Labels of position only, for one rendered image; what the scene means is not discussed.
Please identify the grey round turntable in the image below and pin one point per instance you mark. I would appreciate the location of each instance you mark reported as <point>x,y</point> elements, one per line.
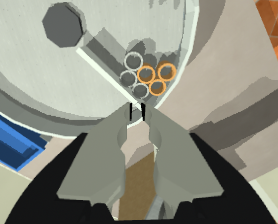
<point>47,87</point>

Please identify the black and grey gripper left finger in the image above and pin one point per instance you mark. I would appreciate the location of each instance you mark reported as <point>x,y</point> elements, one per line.
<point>91,169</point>

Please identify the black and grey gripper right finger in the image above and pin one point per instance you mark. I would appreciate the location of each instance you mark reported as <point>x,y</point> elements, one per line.
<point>188,169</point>

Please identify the blue open box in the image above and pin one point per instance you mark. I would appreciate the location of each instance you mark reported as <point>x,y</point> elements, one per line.
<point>15,152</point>

